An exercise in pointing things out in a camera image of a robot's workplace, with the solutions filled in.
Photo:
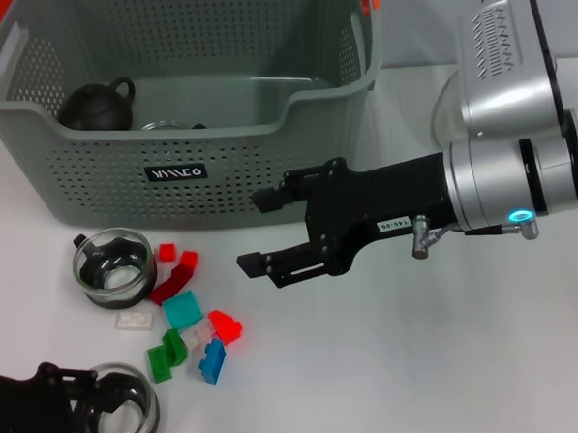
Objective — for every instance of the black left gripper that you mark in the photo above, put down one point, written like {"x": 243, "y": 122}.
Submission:
{"x": 32, "y": 409}

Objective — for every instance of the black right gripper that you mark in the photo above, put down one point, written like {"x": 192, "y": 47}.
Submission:
{"x": 390, "y": 196}

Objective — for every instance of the glass teacup black sleeve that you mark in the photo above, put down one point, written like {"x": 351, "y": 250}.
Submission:
{"x": 104, "y": 296}
{"x": 135, "y": 428}
{"x": 163, "y": 124}

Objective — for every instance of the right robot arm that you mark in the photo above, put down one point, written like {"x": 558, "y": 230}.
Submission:
{"x": 490, "y": 177}

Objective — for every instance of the grey perforated storage basket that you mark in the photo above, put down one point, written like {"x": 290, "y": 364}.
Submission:
{"x": 220, "y": 191}

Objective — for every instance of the green brick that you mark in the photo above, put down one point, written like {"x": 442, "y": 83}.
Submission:
{"x": 161, "y": 364}

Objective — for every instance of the small red square brick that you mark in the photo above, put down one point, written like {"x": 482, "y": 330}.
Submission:
{"x": 167, "y": 253}
{"x": 189, "y": 260}

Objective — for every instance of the white flat brick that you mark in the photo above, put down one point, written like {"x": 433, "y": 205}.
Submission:
{"x": 135, "y": 320}

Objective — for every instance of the bright red sloped brick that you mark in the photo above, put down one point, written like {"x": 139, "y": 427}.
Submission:
{"x": 227, "y": 329}

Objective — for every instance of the dark red long brick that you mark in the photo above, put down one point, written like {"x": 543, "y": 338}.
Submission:
{"x": 171, "y": 285}

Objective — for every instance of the teal square brick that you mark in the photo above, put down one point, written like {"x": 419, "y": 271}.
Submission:
{"x": 182, "y": 309}

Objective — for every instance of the clear translucent brick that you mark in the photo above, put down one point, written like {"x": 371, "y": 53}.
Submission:
{"x": 196, "y": 335}

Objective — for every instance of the blue brick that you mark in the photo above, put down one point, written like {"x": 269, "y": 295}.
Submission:
{"x": 212, "y": 363}

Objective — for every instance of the black clay teapot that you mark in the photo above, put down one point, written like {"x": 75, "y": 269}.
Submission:
{"x": 94, "y": 108}

